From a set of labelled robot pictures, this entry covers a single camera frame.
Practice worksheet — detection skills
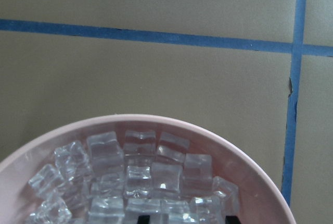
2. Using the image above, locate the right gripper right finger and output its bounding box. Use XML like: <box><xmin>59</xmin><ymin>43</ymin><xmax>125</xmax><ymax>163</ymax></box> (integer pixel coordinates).
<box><xmin>225</xmin><ymin>216</ymin><xmax>239</xmax><ymax>224</ymax></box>

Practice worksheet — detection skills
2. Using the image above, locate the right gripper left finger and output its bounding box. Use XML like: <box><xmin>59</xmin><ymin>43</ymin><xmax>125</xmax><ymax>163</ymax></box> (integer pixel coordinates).
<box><xmin>137</xmin><ymin>215</ymin><xmax>150</xmax><ymax>224</ymax></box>

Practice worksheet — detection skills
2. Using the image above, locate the pile of ice cubes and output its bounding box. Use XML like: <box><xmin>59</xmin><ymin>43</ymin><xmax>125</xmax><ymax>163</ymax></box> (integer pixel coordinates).
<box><xmin>25</xmin><ymin>130</ymin><xmax>240</xmax><ymax>223</ymax></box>

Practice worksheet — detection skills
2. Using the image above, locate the pink bowl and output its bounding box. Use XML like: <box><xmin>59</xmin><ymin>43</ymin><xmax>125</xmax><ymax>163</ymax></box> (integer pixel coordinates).
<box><xmin>1</xmin><ymin>114</ymin><xmax>295</xmax><ymax>223</ymax></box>

